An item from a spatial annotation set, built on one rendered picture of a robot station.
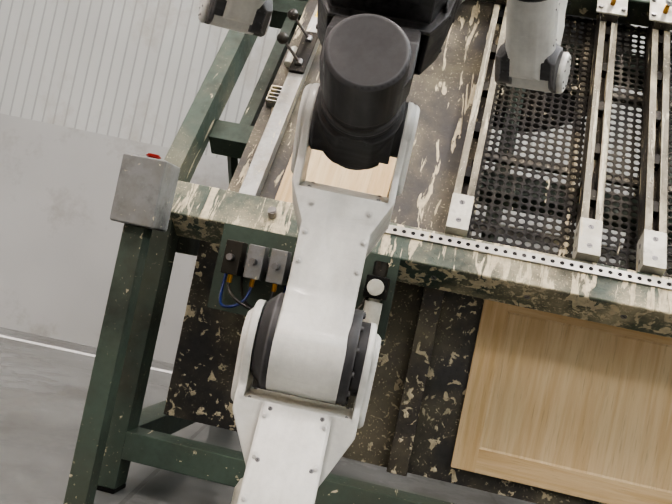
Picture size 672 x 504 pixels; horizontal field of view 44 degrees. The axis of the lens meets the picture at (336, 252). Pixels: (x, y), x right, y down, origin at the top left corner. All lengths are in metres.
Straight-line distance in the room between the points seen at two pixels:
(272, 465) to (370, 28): 0.60
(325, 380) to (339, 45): 0.46
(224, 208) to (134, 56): 3.21
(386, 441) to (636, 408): 0.73
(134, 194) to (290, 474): 1.20
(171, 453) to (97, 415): 0.27
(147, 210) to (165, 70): 3.28
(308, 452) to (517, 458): 1.41
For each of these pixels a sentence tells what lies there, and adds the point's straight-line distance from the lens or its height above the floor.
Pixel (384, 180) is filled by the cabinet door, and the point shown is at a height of 1.03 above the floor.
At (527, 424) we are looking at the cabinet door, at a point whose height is 0.42.
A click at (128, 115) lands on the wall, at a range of 5.42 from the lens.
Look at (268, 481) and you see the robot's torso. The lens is 1.19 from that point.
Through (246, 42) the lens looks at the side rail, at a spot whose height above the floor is 1.44.
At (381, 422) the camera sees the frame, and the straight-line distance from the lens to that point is 2.55.
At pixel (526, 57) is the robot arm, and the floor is 1.18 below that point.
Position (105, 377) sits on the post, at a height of 0.35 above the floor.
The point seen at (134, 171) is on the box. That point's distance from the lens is 2.23.
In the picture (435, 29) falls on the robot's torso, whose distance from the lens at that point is 1.29.
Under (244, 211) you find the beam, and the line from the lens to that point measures 2.36.
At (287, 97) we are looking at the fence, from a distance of 2.67.
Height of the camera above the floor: 0.72
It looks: 2 degrees up
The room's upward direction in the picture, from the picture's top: 12 degrees clockwise
